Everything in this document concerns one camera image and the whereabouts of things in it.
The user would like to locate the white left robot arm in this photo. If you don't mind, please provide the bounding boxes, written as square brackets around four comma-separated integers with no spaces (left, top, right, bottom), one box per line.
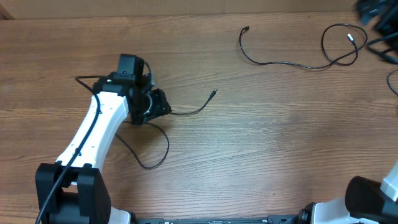
[35,75,171,223]

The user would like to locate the black untangled cable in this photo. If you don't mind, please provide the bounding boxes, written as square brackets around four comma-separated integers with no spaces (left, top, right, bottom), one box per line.
[114,88,218,170]

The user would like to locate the black cable bundle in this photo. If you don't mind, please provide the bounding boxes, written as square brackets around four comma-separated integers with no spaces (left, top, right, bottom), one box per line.
[238,23,369,70]

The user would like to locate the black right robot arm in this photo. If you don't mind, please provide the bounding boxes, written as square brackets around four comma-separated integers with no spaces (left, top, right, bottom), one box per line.
[286,0,397,224]

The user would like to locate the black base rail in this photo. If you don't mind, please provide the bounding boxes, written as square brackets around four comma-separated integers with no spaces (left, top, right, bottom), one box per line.
[132,213,311,224]

